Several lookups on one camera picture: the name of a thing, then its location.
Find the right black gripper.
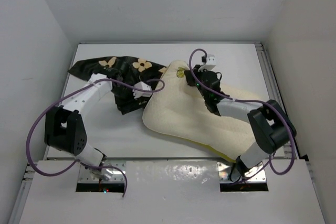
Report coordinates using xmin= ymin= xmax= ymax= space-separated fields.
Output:
xmin=186 ymin=65 xmax=211 ymax=100

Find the black floral pillowcase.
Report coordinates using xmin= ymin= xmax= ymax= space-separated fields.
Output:
xmin=68 ymin=56 xmax=166 ymax=115

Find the cream foam pillow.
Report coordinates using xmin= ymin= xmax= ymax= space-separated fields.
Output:
xmin=142 ymin=60 xmax=256 ymax=162

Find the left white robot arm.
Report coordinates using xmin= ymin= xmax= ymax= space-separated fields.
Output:
xmin=45 ymin=74 xmax=134 ymax=169

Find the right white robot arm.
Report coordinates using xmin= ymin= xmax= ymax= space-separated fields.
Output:
xmin=184 ymin=69 xmax=297 ymax=181

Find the white front cover board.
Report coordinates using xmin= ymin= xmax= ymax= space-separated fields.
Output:
xmin=20 ymin=161 xmax=324 ymax=223

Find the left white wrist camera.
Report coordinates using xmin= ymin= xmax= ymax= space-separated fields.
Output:
xmin=132 ymin=81 xmax=153 ymax=99

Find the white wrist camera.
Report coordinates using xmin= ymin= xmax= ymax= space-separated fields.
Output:
xmin=132 ymin=81 xmax=153 ymax=99
xmin=205 ymin=54 xmax=217 ymax=68

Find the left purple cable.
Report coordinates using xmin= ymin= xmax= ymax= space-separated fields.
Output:
xmin=26 ymin=78 xmax=165 ymax=198

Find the purple cable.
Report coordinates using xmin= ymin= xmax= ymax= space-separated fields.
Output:
xmin=26 ymin=78 xmax=165 ymax=198
xmin=189 ymin=48 xmax=295 ymax=183

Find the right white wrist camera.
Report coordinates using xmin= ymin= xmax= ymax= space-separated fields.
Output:
xmin=205 ymin=54 xmax=217 ymax=68

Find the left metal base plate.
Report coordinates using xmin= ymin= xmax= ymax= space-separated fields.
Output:
xmin=78 ymin=159 xmax=126 ymax=184

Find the metal base plate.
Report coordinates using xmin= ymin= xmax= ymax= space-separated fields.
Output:
xmin=78 ymin=159 xmax=126 ymax=184
xmin=217 ymin=160 xmax=268 ymax=183

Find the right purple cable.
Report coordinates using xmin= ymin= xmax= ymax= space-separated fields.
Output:
xmin=189 ymin=48 xmax=295 ymax=183

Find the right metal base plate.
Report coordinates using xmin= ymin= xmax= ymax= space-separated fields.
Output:
xmin=217 ymin=160 xmax=268 ymax=183

